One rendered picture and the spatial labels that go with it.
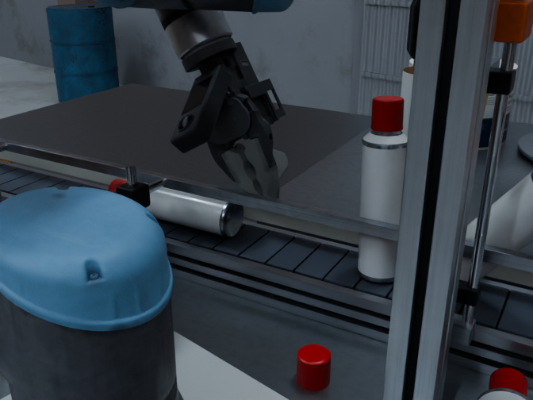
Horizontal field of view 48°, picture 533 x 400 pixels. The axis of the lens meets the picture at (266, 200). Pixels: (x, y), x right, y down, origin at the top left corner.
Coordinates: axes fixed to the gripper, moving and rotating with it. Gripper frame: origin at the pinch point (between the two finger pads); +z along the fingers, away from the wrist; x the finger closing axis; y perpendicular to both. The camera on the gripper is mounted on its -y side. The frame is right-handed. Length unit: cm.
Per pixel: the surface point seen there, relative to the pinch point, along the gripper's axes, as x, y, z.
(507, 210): -27.9, -3.2, 8.7
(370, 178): -15.8, -2.7, 1.5
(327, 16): 129, 323, -58
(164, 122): 57, 52, -20
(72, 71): 333, 284, -116
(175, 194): 11.5, -2.4, -5.3
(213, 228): 7.2, -3.3, 0.7
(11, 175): 45.8, -0.2, -19.1
